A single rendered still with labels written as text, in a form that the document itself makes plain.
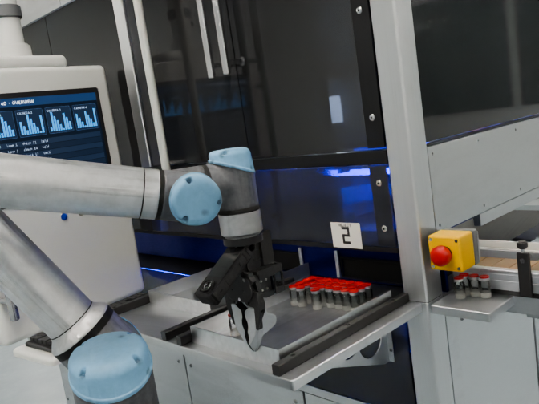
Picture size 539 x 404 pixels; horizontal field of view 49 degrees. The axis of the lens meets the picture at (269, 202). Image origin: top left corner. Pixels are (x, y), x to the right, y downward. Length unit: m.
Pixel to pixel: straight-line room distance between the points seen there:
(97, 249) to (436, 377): 1.08
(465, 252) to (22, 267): 0.81
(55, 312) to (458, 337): 0.87
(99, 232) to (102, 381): 1.09
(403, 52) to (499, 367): 0.83
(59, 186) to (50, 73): 1.06
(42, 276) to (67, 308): 0.06
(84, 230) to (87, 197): 1.05
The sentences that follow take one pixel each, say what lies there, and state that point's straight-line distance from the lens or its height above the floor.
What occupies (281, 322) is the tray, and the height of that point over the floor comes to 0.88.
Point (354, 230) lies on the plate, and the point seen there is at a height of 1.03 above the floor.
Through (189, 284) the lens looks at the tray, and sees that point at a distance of 1.65.
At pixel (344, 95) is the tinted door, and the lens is 1.32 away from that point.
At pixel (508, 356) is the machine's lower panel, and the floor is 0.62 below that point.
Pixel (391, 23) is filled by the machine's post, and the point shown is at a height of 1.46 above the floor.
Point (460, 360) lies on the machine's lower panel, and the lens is 1.44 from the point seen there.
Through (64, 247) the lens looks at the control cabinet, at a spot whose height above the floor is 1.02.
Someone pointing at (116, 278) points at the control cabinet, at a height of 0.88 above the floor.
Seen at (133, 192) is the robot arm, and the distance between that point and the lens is 0.84.
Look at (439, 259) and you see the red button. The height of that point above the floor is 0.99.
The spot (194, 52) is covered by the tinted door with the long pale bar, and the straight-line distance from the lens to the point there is 1.69.
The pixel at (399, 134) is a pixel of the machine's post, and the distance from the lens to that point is 1.24.
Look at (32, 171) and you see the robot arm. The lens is 0.84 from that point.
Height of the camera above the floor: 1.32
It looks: 8 degrees down
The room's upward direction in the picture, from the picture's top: 8 degrees counter-clockwise
